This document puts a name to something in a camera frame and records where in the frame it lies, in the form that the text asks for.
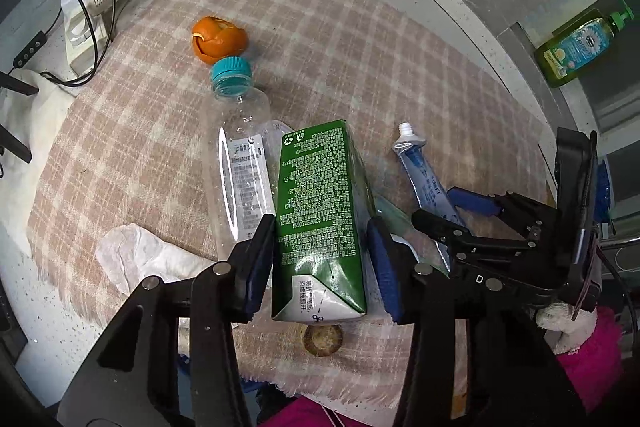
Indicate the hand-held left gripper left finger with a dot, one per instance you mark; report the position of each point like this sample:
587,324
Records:
257,257

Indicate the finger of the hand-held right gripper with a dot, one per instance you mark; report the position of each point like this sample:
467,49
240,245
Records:
435,224
475,202

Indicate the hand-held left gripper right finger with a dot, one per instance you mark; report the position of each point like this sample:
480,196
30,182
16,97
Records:
385,267

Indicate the blue white toothpaste tube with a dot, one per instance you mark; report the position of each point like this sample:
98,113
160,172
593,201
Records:
422,172

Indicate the green drink carton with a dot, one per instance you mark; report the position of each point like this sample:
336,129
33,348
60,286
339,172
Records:
320,207

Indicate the small brown round cap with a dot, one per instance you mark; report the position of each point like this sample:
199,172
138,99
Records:
322,339

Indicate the orange peel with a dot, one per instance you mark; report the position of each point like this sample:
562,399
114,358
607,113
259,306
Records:
220,39

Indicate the person's right forearm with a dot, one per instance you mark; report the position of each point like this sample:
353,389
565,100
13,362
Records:
600,357

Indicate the person's right hand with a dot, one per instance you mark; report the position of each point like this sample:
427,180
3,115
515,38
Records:
560,322

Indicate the crumpled white tissue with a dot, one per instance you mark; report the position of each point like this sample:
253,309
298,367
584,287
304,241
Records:
135,252

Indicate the clear plastic bottle teal cap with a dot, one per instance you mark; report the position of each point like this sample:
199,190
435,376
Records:
240,127

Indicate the green dish soap bottle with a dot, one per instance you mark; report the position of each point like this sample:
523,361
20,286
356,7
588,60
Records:
575,47

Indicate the pink jacket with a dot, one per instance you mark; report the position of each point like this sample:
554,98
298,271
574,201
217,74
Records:
310,414

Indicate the pink plaid cloth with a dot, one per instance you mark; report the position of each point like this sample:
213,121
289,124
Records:
350,57

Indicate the white cloth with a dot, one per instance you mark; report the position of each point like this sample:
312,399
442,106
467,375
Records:
35,132

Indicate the white power strip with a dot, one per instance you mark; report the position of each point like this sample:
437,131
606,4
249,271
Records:
82,37

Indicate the black tripod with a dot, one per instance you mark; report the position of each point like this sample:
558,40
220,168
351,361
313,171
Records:
17,84

